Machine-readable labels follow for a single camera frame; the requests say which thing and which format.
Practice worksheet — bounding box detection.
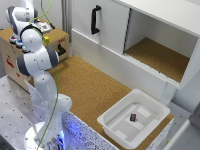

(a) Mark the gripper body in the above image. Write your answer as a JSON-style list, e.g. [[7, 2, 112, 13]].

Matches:
[[34, 19, 56, 35]]

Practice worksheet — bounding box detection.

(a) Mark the blue button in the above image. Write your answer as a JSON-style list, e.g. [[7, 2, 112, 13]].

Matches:
[[15, 39, 24, 47]]

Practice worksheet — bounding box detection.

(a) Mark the red button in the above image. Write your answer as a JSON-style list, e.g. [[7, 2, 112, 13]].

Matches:
[[8, 35, 18, 45]]

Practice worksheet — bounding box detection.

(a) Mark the yellow block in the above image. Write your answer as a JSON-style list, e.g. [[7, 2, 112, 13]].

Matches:
[[43, 35, 51, 44]]

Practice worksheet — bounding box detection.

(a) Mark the white sliding door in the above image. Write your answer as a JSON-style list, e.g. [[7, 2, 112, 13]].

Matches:
[[71, 0, 131, 56]]

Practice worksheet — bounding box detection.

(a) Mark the white cabinet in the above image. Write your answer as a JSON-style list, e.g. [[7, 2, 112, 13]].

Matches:
[[68, 0, 200, 108]]

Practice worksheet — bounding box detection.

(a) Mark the white plastic box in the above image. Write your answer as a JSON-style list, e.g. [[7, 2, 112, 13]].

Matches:
[[96, 88, 172, 150]]

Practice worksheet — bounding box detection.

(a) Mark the purple block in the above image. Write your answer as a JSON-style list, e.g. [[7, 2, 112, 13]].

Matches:
[[129, 113, 137, 122]]

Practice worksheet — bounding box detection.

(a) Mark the black door handle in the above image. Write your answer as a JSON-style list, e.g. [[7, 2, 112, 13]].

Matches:
[[90, 4, 102, 36]]

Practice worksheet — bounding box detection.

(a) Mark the green cable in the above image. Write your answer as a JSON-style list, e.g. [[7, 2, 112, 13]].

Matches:
[[28, 0, 60, 149]]

